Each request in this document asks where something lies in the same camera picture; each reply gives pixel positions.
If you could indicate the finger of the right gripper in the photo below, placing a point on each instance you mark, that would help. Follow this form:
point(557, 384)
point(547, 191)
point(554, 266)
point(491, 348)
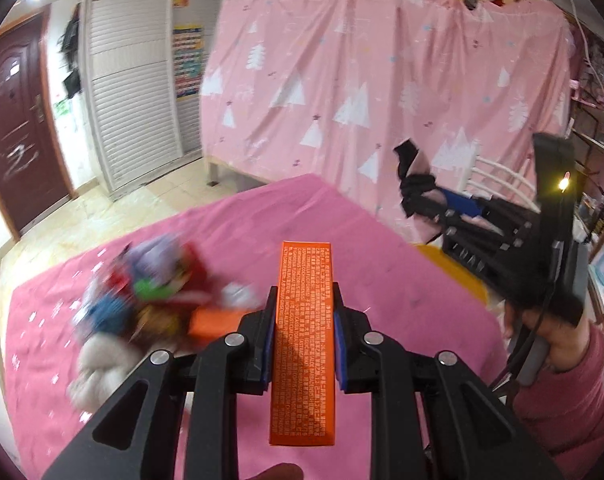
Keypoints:
point(433, 208)
point(457, 204)

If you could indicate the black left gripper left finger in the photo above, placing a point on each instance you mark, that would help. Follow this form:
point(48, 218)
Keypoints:
point(176, 416)

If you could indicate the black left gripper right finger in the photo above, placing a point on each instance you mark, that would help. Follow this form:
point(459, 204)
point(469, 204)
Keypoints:
point(431, 416)

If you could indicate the orange rectangular box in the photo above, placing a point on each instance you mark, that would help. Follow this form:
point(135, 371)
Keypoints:
point(302, 393)

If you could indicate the pink sleeved right forearm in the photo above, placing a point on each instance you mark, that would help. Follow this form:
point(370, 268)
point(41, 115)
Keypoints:
point(564, 411)

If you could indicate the orange trash bin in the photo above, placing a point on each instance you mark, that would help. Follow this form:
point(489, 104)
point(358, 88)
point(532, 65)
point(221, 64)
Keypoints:
point(455, 271)

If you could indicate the right hand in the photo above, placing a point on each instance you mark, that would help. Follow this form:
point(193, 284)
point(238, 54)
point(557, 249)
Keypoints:
point(568, 344)

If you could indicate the white metal chair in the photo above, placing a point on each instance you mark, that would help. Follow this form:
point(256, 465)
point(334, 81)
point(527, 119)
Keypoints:
point(489, 179)

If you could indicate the orange plastic ball half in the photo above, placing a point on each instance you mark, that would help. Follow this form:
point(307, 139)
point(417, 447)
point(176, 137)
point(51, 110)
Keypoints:
point(210, 323)

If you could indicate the blue knitted sock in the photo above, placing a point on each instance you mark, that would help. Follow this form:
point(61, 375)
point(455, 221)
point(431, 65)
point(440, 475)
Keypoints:
point(111, 313)

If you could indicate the purple green sock bundle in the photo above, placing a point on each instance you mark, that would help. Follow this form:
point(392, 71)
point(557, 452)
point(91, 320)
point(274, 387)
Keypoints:
point(158, 268)

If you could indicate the pink tree pattern curtain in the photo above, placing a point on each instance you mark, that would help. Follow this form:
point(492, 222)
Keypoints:
point(331, 87)

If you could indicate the dark red door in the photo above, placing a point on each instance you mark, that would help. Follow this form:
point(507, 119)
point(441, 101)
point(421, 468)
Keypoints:
point(34, 179)

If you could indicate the white louvered wardrobe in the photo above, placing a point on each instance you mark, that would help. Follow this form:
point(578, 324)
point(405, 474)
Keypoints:
point(131, 92)

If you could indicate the hanging black bag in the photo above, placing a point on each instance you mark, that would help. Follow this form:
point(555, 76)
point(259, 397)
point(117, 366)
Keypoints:
point(69, 50)

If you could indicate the colourful wall chart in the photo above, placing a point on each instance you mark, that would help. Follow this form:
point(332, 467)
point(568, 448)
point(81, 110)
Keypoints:
point(188, 59)

